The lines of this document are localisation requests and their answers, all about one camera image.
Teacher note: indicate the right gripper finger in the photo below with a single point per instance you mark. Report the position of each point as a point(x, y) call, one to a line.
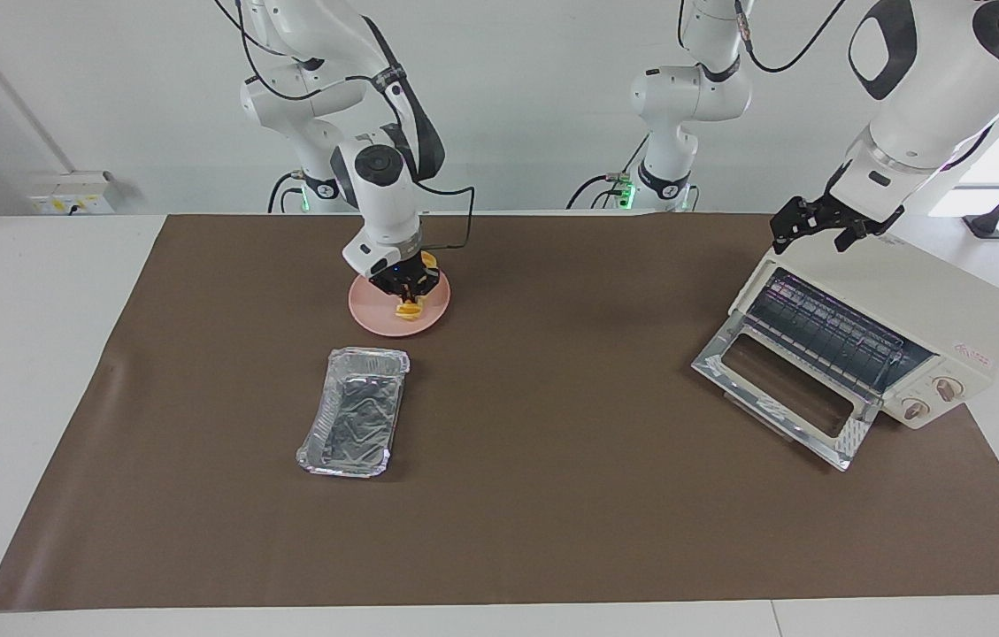
point(388, 287)
point(430, 283)

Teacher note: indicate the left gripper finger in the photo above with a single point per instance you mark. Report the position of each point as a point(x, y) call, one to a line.
point(853, 237)
point(787, 226)

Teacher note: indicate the sliced golden bread loaf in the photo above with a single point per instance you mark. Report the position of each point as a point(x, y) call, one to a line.
point(409, 310)

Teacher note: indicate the brown table mat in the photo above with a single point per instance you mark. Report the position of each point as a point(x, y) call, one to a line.
point(552, 513)

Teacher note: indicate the aluminium foil tray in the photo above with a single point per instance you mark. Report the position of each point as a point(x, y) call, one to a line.
point(353, 416)

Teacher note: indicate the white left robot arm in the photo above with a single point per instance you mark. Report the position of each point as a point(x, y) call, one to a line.
point(933, 106)

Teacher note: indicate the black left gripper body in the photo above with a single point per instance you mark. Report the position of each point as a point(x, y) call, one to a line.
point(844, 212)

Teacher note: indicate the cream oven knob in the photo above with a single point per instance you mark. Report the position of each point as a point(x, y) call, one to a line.
point(949, 389)
point(915, 409)

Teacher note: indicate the glass oven door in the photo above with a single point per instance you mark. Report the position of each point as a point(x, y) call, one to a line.
point(711, 364)

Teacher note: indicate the cream toaster oven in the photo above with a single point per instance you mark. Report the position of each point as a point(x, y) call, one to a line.
point(915, 301)

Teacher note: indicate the white wall socket box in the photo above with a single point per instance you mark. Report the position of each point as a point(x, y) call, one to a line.
point(74, 193)

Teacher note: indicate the pink round plate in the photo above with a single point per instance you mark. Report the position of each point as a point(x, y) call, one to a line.
point(371, 314)

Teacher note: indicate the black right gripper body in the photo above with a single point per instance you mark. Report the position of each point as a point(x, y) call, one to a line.
point(397, 268)

